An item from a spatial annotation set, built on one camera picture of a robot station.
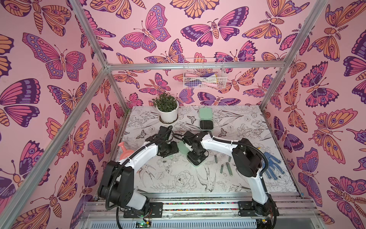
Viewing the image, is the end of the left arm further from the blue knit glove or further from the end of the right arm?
the blue knit glove

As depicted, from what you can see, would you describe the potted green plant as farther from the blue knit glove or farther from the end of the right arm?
the blue knit glove

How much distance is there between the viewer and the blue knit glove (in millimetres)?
862

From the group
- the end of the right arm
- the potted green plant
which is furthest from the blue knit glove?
the potted green plant

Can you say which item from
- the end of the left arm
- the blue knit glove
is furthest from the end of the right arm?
the blue knit glove

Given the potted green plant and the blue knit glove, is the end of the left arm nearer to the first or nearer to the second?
the potted green plant
